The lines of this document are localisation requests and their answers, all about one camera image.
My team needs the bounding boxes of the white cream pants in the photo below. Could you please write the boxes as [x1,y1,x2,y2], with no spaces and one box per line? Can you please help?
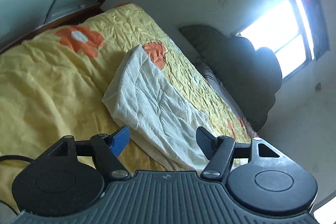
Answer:
[102,46,214,173]

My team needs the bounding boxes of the grey striped pillow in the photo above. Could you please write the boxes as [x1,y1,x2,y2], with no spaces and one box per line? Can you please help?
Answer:
[194,58,259,138]

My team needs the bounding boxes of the dark scalloped headboard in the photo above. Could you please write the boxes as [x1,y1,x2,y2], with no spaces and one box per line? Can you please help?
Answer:
[179,24,282,131]

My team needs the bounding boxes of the yellow floral bed quilt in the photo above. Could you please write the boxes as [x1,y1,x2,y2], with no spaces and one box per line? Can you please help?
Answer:
[0,3,253,212]

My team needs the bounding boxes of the bright window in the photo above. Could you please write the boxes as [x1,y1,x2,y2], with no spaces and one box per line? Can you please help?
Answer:
[235,0,315,80]

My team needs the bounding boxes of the black cable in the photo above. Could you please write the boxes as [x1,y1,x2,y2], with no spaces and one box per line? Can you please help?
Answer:
[0,155,35,164]

